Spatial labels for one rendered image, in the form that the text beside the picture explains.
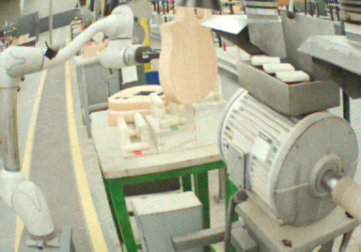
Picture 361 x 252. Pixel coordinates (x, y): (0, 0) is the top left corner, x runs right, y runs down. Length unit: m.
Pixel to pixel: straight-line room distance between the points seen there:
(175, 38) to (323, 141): 0.98
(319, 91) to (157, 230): 0.54
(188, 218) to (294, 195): 0.36
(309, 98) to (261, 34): 0.33
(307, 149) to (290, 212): 0.14
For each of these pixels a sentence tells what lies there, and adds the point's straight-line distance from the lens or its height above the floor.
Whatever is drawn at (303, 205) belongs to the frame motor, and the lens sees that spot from 0.91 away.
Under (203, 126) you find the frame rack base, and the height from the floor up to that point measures 1.02.
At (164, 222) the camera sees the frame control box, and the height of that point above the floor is 1.09.
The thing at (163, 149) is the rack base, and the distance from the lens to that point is 2.05.
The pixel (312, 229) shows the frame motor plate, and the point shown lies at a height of 1.12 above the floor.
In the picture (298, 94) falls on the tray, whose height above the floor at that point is 1.42.
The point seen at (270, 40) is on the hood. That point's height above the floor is 1.48.
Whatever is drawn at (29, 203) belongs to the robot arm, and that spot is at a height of 0.92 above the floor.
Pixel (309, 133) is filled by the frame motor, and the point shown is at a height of 1.35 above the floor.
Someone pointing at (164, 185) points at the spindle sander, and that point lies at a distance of 3.89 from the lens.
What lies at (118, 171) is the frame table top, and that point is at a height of 0.93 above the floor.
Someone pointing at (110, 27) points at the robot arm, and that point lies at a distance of 1.98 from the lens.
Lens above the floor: 1.63
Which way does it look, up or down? 16 degrees down
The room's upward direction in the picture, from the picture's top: 6 degrees counter-clockwise
